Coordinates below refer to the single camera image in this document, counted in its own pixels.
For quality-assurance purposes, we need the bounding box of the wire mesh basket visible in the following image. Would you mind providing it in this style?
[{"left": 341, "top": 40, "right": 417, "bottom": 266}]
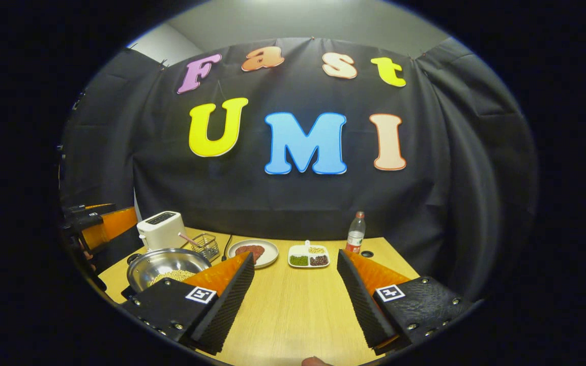
[{"left": 190, "top": 233, "right": 220, "bottom": 262}]

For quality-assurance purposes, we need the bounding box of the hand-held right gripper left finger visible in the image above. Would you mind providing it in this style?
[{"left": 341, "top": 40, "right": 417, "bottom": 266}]
[{"left": 120, "top": 252, "right": 255, "bottom": 355}]

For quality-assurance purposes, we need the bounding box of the white round plate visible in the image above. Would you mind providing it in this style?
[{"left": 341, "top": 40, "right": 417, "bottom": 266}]
[{"left": 227, "top": 239, "right": 279, "bottom": 269}]

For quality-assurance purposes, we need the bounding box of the white toaster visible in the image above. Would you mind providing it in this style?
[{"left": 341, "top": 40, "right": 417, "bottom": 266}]
[{"left": 136, "top": 211, "right": 188, "bottom": 251}]

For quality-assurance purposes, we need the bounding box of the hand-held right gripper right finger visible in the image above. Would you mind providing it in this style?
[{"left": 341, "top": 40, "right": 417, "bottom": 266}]
[{"left": 337, "top": 249, "right": 472, "bottom": 356}]

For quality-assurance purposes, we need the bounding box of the plastic water bottle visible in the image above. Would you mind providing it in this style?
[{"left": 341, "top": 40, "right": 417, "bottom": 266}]
[{"left": 345, "top": 211, "right": 366, "bottom": 254}]

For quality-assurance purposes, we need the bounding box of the white divided dish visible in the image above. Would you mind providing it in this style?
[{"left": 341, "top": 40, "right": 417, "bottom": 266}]
[{"left": 288, "top": 240, "right": 331, "bottom": 268}]

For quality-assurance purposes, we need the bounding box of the stainless steel pot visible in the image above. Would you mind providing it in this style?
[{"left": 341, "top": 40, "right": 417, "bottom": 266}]
[{"left": 126, "top": 248, "right": 212, "bottom": 294}]

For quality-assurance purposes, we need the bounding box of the pile of soybeans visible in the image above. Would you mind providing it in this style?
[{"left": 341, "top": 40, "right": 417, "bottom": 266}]
[{"left": 150, "top": 269, "right": 195, "bottom": 285}]

